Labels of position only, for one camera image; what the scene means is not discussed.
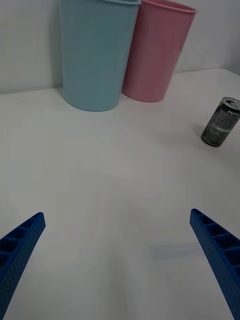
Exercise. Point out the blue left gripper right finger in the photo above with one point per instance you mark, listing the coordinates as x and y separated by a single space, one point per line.
220 252

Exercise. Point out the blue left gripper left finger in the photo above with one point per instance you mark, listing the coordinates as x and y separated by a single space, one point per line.
17 252

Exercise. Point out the black drink can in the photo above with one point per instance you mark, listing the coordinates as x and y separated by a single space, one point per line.
220 122

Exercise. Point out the pink plastic bin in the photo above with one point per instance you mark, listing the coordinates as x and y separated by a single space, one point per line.
155 55

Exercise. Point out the pale blue plastic bin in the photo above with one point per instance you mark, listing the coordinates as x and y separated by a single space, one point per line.
95 57

